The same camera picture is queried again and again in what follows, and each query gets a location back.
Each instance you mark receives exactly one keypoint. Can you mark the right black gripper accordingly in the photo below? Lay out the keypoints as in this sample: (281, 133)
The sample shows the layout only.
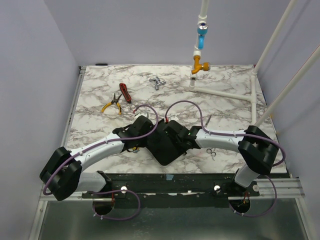
(172, 147)

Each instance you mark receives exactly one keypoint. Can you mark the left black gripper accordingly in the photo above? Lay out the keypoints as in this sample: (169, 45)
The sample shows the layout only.
(143, 143)

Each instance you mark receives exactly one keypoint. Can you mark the black zip tool case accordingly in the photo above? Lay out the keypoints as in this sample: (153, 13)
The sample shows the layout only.
(162, 148)

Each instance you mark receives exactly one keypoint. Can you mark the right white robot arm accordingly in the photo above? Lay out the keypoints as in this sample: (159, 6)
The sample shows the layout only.
(256, 148)

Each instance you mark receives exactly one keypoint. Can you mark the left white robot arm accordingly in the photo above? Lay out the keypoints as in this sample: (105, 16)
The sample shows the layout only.
(62, 174)

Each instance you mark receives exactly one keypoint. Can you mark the yellow hex key set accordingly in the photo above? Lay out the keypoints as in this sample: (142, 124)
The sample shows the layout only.
(133, 150)

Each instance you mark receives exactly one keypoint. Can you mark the silver scissors lower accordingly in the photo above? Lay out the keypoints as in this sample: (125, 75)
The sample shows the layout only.
(211, 152)

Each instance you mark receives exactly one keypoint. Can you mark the silver scissors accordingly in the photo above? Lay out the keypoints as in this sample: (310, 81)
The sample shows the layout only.
(211, 152)
(208, 120)

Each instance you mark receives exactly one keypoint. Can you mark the silver scissors upper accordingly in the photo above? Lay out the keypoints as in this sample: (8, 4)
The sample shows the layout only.
(208, 120)

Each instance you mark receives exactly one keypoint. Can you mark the red black utility knife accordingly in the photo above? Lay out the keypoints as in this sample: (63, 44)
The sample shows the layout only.
(125, 93)

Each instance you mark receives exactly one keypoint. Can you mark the silver metal faucet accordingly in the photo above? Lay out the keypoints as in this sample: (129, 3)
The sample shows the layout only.
(157, 82)

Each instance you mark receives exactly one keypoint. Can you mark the orange faucet on pipe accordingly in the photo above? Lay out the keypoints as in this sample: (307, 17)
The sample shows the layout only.
(199, 66)

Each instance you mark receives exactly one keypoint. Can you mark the blue valve on pipe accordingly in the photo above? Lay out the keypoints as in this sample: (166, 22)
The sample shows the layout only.
(202, 29)

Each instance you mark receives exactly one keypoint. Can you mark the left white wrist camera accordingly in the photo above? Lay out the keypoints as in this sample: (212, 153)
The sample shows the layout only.
(141, 116)

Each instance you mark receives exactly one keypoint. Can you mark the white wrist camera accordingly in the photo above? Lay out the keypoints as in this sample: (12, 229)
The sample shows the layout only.
(141, 116)
(171, 118)

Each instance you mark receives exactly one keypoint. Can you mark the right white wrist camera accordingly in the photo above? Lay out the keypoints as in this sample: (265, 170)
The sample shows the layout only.
(171, 118)

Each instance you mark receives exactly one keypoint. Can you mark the white PVC pipe frame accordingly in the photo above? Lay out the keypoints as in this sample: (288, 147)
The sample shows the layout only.
(281, 69)

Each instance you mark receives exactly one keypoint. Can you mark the aluminium frame rail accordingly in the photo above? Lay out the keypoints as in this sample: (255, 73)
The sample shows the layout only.
(43, 203)

